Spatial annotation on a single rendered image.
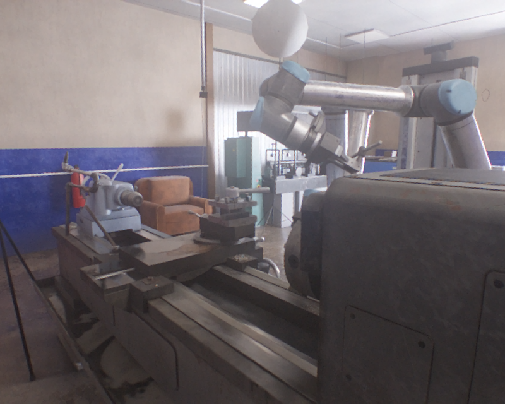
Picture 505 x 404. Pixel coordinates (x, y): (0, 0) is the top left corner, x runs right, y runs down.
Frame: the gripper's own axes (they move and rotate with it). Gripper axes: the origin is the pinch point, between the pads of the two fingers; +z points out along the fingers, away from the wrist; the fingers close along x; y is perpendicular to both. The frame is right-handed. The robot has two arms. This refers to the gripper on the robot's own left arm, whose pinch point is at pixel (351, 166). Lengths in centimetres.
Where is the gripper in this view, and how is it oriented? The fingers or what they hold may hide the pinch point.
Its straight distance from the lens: 109.9
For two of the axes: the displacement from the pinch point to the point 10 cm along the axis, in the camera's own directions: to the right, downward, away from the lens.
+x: 1.9, -1.4, -9.7
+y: -4.4, 8.7, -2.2
